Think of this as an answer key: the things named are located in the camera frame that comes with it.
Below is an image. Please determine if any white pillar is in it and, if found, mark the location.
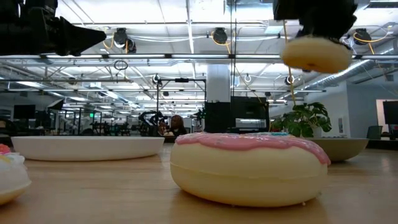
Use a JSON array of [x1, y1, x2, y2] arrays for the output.
[[206, 63, 231, 103]]

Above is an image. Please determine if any person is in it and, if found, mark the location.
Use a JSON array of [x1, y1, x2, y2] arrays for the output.
[[169, 114, 188, 137]]

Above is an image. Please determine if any yellow hanging cable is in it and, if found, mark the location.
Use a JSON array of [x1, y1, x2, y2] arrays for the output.
[[282, 20, 297, 106]]

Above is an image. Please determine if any white round plate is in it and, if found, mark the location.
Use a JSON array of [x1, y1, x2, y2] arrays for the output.
[[11, 136, 165, 162]]

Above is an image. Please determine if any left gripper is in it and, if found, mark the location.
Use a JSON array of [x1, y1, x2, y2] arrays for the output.
[[0, 0, 108, 57]]

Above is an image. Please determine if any black monitor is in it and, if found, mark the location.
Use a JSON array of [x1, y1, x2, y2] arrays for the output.
[[12, 104, 36, 120], [382, 100, 398, 126]]

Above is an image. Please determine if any small white frosted donut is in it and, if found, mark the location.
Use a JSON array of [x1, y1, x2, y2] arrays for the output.
[[0, 143, 32, 206]]

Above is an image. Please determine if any large chocolate frosted donut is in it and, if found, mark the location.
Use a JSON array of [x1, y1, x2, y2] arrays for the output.
[[280, 36, 353, 74]]

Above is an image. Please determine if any black ceiling cable reel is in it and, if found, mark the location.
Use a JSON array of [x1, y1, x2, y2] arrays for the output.
[[212, 27, 229, 45], [353, 27, 373, 45], [112, 27, 137, 54]]

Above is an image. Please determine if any large pink frosted donut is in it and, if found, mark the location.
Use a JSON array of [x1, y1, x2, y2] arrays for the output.
[[170, 132, 331, 208]]

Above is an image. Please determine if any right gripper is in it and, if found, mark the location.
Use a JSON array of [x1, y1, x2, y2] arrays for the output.
[[272, 0, 358, 43]]

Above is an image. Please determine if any black background rig frame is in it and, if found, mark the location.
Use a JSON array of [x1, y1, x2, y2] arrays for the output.
[[156, 77, 207, 113]]

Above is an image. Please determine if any long overhead light bar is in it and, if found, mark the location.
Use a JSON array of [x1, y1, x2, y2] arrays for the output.
[[0, 52, 398, 60]]

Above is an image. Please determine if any green potted plant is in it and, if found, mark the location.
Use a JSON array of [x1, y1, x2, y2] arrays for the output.
[[270, 101, 333, 138]]

